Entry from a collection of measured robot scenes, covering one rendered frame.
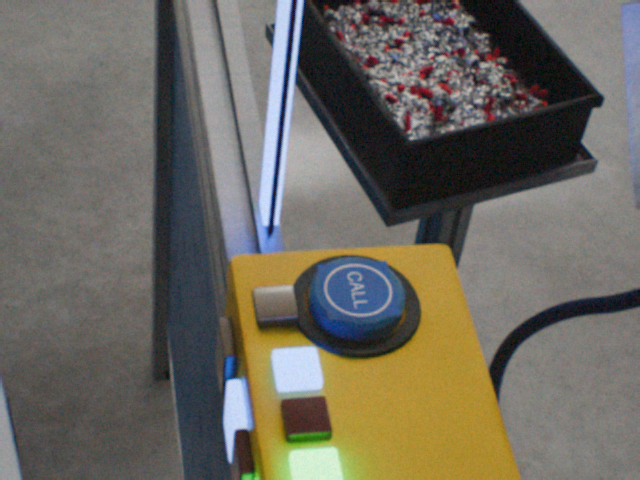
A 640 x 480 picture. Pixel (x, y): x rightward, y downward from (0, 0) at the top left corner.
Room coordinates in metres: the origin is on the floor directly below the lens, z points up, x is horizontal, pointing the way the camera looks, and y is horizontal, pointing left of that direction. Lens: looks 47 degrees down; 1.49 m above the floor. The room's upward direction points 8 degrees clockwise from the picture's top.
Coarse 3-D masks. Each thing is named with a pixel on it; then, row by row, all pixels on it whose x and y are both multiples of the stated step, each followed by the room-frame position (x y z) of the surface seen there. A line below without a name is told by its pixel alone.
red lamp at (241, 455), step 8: (240, 432) 0.29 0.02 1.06; (248, 432) 0.30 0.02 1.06; (240, 440) 0.29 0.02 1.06; (248, 440) 0.29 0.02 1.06; (232, 448) 0.29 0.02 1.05; (240, 448) 0.29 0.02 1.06; (248, 448) 0.29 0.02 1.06; (232, 456) 0.29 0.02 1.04; (240, 456) 0.28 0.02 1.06; (248, 456) 0.28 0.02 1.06; (232, 464) 0.29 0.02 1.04; (240, 464) 0.28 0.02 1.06; (248, 464) 0.28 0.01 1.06; (232, 472) 0.29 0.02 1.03; (240, 472) 0.28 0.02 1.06; (248, 472) 0.28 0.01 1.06
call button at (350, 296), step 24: (336, 264) 0.37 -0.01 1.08; (360, 264) 0.37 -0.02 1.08; (384, 264) 0.37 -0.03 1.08; (312, 288) 0.35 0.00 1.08; (336, 288) 0.35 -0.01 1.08; (360, 288) 0.36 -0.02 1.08; (384, 288) 0.36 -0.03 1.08; (312, 312) 0.35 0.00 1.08; (336, 312) 0.34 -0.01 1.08; (360, 312) 0.34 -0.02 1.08; (384, 312) 0.35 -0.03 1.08; (336, 336) 0.34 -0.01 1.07; (360, 336) 0.34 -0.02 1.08; (384, 336) 0.34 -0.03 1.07
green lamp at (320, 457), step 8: (328, 448) 0.28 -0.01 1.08; (296, 456) 0.27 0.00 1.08; (304, 456) 0.27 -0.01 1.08; (312, 456) 0.27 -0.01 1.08; (320, 456) 0.27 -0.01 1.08; (328, 456) 0.28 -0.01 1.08; (336, 456) 0.28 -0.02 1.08; (296, 464) 0.27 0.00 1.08; (304, 464) 0.27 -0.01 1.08; (312, 464) 0.27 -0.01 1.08; (320, 464) 0.27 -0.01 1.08; (328, 464) 0.27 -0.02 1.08; (336, 464) 0.27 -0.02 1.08; (296, 472) 0.27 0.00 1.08; (304, 472) 0.27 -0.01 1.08; (312, 472) 0.27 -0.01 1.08; (320, 472) 0.27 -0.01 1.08; (328, 472) 0.27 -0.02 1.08; (336, 472) 0.27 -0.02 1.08
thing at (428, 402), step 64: (256, 256) 0.38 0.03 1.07; (320, 256) 0.38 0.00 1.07; (384, 256) 0.39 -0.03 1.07; (448, 256) 0.39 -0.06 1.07; (448, 320) 0.35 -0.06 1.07; (256, 384) 0.31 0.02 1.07; (384, 384) 0.32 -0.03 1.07; (448, 384) 0.32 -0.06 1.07; (256, 448) 0.28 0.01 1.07; (320, 448) 0.28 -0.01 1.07; (384, 448) 0.29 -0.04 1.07; (448, 448) 0.29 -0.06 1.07
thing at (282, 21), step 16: (288, 0) 0.59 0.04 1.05; (288, 16) 0.59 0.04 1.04; (272, 64) 0.61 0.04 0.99; (272, 80) 0.60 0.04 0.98; (272, 96) 0.60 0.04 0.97; (272, 112) 0.59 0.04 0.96; (272, 128) 0.59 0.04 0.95; (272, 144) 0.59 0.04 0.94; (272, 160) 0.59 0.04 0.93; (272, 176) 0.59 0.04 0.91
